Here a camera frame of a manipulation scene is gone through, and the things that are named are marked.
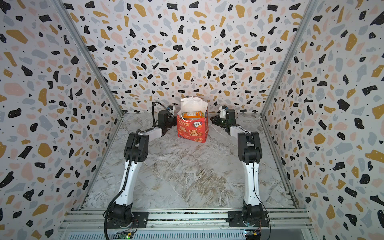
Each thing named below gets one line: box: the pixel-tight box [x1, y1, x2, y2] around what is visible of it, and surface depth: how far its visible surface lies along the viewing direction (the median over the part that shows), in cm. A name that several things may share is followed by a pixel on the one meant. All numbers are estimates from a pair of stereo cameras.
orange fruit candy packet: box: [182, 110, 205, 119], surface depth 102 cm
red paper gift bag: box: [176, 97, 209, 143], surface depth 99 cm
